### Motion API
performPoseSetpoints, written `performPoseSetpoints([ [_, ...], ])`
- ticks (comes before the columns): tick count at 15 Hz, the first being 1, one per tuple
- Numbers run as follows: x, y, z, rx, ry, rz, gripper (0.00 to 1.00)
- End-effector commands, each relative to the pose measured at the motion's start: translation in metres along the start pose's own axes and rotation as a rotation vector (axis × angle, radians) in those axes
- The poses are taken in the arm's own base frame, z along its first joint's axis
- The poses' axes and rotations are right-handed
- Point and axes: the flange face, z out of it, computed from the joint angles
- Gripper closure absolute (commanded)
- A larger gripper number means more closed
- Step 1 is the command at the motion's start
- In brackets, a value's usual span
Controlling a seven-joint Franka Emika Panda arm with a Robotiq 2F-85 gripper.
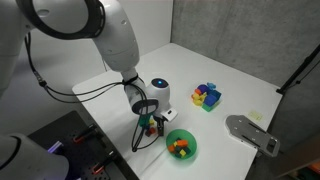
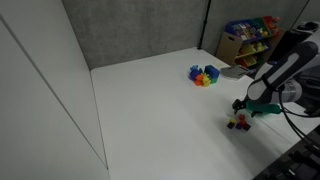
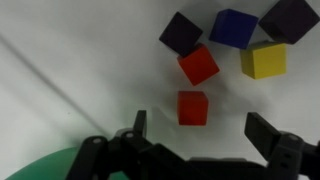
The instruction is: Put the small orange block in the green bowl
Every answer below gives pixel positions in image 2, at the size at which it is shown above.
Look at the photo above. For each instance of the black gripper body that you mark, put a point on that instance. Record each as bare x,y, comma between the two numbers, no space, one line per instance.
245,102

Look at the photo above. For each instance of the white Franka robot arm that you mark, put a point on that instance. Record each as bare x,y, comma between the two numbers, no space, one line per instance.
283,66

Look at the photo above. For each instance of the small red-orange block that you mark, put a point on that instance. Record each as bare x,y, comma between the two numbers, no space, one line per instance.
241,117

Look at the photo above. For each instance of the small orange block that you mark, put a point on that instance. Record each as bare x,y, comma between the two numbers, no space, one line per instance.
242,122

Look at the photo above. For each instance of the small yellow block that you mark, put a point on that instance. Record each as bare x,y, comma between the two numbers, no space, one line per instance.
232,120

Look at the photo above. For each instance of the small blue-purple block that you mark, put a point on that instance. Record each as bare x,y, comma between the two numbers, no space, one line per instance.
239,126

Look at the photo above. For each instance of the small dark maroon block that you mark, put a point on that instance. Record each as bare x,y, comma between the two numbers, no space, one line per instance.
246,127

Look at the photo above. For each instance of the small dark purple block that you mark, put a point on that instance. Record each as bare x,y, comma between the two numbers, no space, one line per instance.
230,125

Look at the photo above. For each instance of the green plastic bowl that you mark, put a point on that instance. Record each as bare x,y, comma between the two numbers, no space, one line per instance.
266,108

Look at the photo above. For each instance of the green toy box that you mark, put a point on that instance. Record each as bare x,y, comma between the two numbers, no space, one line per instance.
215,80

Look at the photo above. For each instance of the yellow toy piece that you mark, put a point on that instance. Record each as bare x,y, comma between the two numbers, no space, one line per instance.
206,80

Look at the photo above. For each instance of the blue open toy box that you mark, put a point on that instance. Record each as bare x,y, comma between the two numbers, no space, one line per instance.
211,71

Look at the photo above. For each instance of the orange-red toy piece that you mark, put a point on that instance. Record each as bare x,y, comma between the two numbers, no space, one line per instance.
199,80

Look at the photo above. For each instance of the purple toy piece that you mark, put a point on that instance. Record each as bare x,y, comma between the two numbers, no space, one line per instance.
193,75

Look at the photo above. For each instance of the yellow storage bin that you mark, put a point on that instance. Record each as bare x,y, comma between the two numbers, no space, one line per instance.
255,48

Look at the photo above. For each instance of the light blue toy piece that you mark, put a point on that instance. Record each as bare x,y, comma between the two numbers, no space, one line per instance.
194,68

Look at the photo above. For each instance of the wooden toy shelf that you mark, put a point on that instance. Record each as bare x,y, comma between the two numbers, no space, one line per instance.
230,45

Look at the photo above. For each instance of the blue storage bin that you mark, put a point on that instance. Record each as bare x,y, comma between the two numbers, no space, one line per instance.
245,29

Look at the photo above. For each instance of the red storage bin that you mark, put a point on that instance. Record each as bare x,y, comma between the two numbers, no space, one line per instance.
270,23

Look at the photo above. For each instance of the black tripod pole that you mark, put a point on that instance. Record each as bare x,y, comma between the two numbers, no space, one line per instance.
203,25

